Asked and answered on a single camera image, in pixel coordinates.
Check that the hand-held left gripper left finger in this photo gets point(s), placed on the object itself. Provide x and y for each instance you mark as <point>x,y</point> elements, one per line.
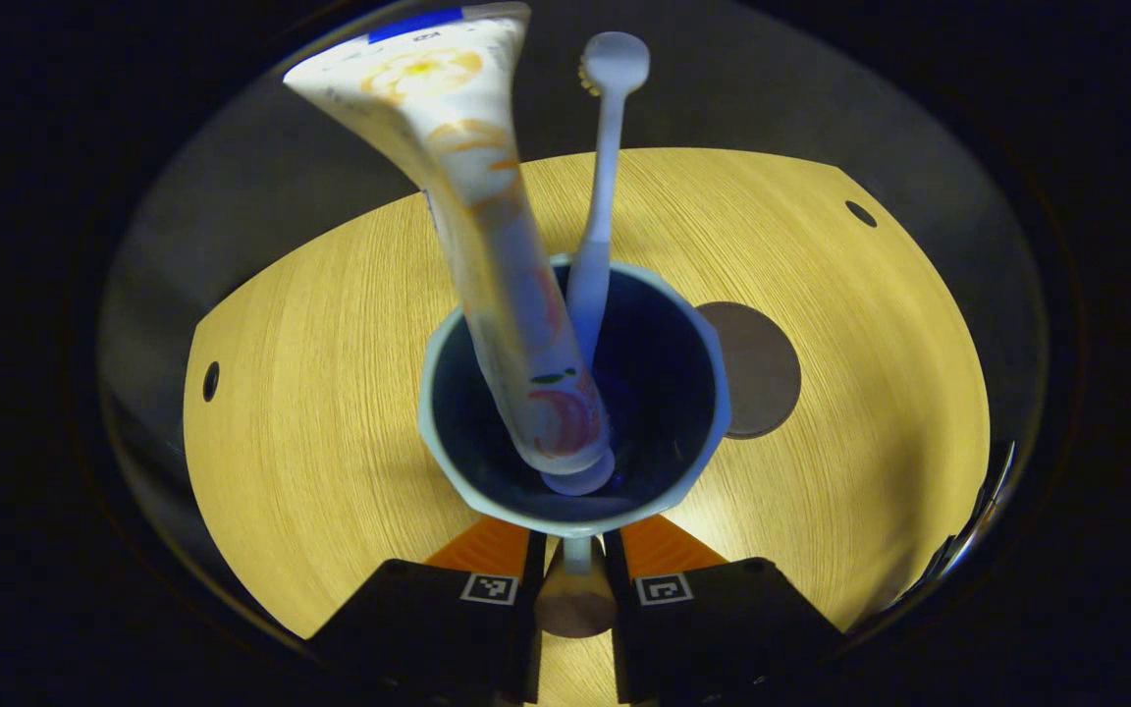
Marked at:
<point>534,560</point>

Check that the white toothbrush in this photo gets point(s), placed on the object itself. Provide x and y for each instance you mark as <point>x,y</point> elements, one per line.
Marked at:
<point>605,177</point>

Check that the light blue cup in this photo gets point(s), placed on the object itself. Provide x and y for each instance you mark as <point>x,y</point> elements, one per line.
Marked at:
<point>664,393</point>

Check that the wooden desktop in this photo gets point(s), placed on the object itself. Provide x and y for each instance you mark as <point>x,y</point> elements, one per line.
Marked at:
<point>330,393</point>

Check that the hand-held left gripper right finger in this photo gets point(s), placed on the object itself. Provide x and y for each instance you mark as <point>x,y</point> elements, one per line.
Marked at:
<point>615,570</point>

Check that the white toothpaste tube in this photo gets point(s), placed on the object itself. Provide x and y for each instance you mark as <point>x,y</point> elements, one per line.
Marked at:
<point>487,245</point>

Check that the dark brown round coaster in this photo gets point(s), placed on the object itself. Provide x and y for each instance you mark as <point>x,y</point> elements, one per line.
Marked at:
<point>757,368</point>

